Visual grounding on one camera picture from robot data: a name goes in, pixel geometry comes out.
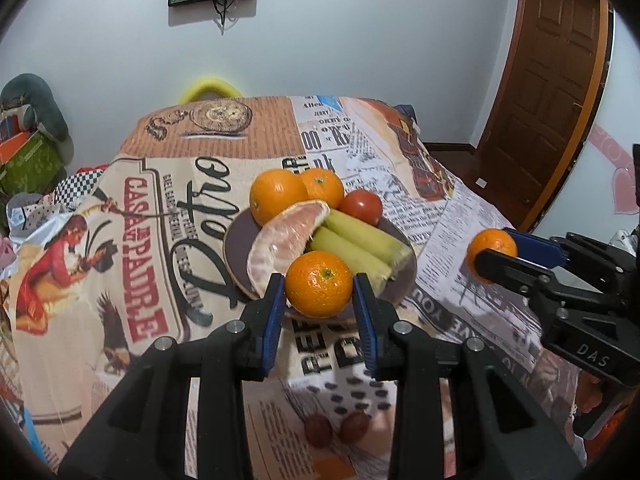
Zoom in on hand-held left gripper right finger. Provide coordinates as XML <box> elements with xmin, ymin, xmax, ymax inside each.
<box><xmin>351</xmin><ymin>272</ymin><xmax>588</xmax><ymax>480</ymax></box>

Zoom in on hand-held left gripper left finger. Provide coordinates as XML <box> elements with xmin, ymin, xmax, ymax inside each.
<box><xmin>57</xmin><ymin>272</ymin><xmax>287</xmax><ymax>480</ymax></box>

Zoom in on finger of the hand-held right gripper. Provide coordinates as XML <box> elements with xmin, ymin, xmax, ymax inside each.
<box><xmin>501</xmin><ymin>226</ymin><xmax>627</xmax><ymax>272</ymax></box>
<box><xmin>474</xmin><ymin>249</ymin><xmax>559</xmax><ymax>297</ymax></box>

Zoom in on small mandarin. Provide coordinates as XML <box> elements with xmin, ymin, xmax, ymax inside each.
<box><xmin>466</xmin><ymin>228</ymin><xmax>518</xmax><ymax>281</ymax></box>
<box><xmin>285</xmin><ymin>251</ymin><xmax>353</xmax><ymax>318</ymax></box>

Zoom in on dark purple plate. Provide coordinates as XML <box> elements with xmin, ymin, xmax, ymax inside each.
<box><xmin>222</xmin><ymin>205</ymin><xmax>417</xmax><ymax>320</ymax></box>

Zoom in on peeled pomelo segment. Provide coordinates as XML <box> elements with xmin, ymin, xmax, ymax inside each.
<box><xmin>247</xmin><ymin>200</ymin><xmax>331</xmax><ymax>297</ymax></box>

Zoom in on red tomato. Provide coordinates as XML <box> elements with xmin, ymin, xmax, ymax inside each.
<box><xmin>338</xmin><ymin>189</ymin><xmax>384</xmax><ymax>226</ymax></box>

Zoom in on large orange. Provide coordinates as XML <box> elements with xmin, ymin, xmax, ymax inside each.
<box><xmin>299</xmin><ymin>168</ymin><xmax>346</xmax><ymax>209</ymax></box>
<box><xmin>249</xmin><ymin>169</ymin><xmax>308</xmax><ymax>226</ymax></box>

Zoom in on dark red grapes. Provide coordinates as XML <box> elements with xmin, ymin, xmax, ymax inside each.
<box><xmin>340</xmin><ymin>411</ymin><xmax>371</xmax><ymax>443</ymax></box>

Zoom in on dark red jujube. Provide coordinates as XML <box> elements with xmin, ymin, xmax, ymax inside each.
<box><xmin>304</xmin><ymin>412</ymin><xmax>334</xmax><ymax>447</ymax></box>

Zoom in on printed newspaper-pattern tablecloth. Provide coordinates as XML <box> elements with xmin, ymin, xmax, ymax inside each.
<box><xmin>0</xmin><ymin>94</ymin><xmax>591</xmax><ymax>480</ymax></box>

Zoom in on wooden panel door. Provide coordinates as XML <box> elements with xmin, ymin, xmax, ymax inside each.
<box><xmin>472</xmin><ymin>0</ymin><xmax>615</xmax><ymax>233</ymax></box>

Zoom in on black-white checkered cloth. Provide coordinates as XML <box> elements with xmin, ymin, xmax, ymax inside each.
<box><xmin>52</xmin><ymin>167</ymin><xmax>107</xmax><ymax>211</ymax></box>

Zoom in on yellow chair back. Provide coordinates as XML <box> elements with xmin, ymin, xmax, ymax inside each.
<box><xmin>179</xmin><ymin>76</ymin><xmax>243</xmax><ymax>103</ymax></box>

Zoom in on pile of light clothes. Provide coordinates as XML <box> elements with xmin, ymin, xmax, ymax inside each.
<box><xmin>4</xmin><ymin>192</ymin><xmax>57</xmax><ymax>237</ymax></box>

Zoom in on green storage box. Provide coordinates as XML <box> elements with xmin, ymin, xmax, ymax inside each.
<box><xmin>0</xmin><ymin>132</ymin><xmax>67</xmax><ymax>196</ymax></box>

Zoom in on orange cardboard box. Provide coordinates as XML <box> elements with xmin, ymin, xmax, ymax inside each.
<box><xmin>0</xmin><ymin>130</ymin><xmax>37</xmax><ymax>162</ymax></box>

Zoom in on grey-green plush toy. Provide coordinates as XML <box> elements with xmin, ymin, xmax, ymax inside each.
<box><xmin>0</xmin><ymin>74</ymin><xmax>75</xmax><ymax>161</ymax></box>

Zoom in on pink wall sticker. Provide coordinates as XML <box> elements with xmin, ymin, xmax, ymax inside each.
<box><xmin>587</xmin><ymin>125</ymin><xmax>640</xmax><ymax>216</ymax></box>

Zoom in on black monitor cable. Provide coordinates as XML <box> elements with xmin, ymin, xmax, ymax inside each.
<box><xmin>212</xmin><ymin>0</ymin><xmax>242</xmax><ymax>36</ymax></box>

